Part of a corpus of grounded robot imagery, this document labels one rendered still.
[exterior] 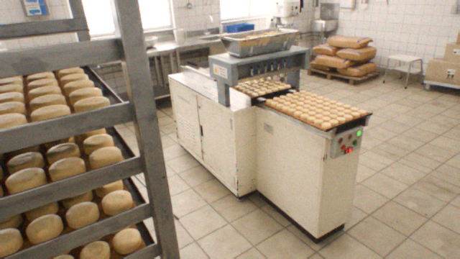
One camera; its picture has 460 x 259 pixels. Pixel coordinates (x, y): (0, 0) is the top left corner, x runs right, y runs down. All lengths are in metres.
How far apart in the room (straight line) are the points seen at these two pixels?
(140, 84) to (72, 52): 0.09
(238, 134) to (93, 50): 1.96
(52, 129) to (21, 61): 0.09
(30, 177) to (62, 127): 0.11
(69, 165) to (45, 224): 0.11
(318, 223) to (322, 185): 0.30
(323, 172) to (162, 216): 1.54
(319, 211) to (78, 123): 1.85
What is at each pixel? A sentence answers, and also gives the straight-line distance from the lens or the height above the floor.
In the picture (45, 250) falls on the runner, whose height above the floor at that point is 1.32.
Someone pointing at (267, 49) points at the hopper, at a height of 1.22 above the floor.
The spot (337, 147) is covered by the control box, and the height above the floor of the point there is 0.77.
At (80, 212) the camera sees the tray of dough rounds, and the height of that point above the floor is 1.33.
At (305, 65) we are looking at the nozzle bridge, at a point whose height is 1.05.
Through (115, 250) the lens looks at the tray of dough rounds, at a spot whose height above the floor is 1.23.
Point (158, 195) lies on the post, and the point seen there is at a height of 1.37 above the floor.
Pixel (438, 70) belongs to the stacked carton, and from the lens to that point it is 5.68.
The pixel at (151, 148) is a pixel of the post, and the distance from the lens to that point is 0.48.
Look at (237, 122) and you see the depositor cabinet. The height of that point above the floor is 0.74.
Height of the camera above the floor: 1.66
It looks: 25 degrees down
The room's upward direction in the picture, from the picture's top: 3 degrees counter-clockwise
